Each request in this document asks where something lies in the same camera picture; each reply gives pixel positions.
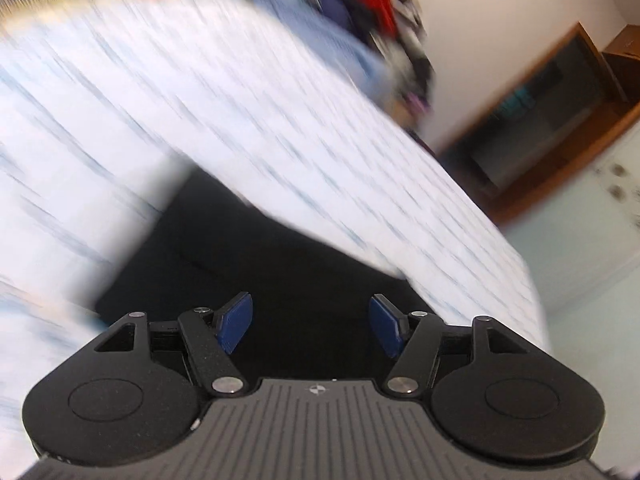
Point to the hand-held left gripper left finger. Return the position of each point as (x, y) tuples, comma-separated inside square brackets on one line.
[(235, 321)]

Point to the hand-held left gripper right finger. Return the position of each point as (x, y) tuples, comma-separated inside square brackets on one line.
[(386, 324)]

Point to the black pants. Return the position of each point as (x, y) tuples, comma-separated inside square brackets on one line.
[(280, 280)]

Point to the white wardrobe door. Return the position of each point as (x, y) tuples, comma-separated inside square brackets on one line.
[(585, 270)]

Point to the white printed bed sheet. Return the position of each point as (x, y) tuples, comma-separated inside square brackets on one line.
[(210, 100)]

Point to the light blue blanket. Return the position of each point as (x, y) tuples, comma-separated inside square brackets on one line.
[(310, 30)]

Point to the navy blue garment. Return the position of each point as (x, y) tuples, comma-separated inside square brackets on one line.
[(334, 8)]

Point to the wooden door frame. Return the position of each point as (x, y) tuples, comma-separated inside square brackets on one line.
[(545, 125)]

